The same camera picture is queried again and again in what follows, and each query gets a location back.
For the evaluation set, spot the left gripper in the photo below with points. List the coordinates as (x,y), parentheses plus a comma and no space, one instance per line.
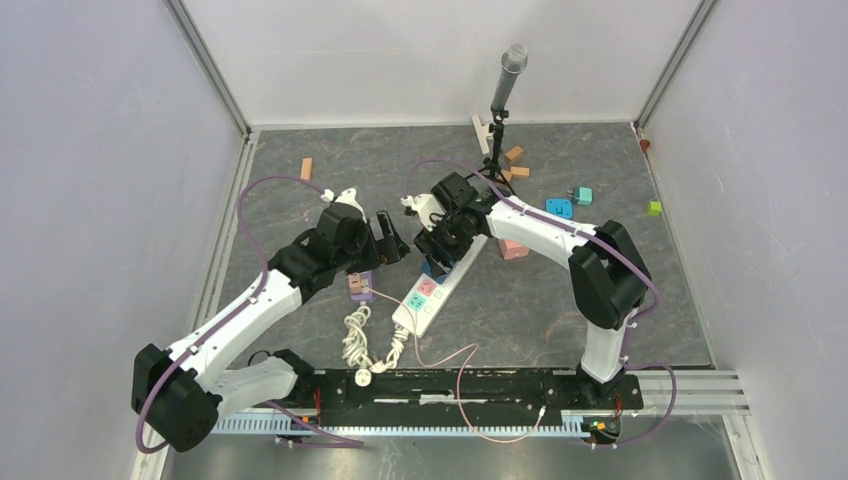
(380,251)

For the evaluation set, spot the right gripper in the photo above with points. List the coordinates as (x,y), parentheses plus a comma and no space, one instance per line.
(429,242)

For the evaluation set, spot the purple USB power strip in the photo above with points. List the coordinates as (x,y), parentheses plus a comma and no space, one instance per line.
(367,296)

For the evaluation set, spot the pink cube socket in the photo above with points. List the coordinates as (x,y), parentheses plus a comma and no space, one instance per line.
(512,250)

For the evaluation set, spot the white multicolour power strip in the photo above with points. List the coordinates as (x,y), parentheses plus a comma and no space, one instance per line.
(427,297)

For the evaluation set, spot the brown charger plug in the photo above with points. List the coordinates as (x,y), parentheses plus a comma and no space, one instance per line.
(358,282)

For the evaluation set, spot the blue cube socket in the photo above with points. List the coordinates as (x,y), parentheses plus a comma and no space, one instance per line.
(436,272)

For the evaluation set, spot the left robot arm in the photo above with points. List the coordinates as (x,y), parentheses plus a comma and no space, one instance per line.
(183,390)

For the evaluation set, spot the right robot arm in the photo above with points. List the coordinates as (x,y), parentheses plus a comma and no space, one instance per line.
(608,275)

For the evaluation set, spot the teal plug adapter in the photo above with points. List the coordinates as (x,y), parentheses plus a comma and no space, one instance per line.
(582,195)

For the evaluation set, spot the black tripod stand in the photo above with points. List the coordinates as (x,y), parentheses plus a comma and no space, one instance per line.
(491,168)

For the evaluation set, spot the lower wooden block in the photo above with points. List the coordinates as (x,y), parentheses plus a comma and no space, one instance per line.
(519,172)

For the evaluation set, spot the wooden block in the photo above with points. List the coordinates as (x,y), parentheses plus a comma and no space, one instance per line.
(306,169)
(519,172)
(514,155)

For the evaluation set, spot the left wooden block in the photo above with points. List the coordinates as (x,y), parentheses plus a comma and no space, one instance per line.
(306,169)

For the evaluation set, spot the upper wooden block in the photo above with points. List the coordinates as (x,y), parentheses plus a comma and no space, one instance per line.
(514,155)

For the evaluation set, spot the blue flat adapter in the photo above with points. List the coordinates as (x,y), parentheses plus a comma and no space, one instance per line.
(560,207)

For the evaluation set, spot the grey microphone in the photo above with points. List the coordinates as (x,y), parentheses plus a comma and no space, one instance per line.
(513,62)

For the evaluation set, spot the small green cube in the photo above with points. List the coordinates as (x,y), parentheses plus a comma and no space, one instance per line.
(654,208)

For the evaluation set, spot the white bracket piece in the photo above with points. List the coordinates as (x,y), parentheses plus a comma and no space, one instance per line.
(484,134)

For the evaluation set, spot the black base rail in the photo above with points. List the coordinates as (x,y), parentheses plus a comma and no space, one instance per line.
(453,398)

